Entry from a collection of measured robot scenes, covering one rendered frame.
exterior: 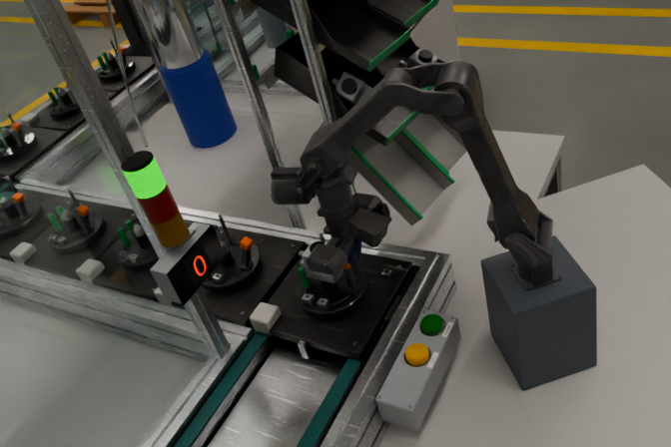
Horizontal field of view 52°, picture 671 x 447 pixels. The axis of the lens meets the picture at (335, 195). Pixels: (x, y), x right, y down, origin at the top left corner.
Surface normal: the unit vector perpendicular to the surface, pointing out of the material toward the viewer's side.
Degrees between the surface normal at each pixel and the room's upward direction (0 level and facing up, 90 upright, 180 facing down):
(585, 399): 0
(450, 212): 0
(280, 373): 0
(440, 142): 45
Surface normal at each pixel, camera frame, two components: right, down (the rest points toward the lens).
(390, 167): 0.38, -0.39
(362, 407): -0.23, -0.78
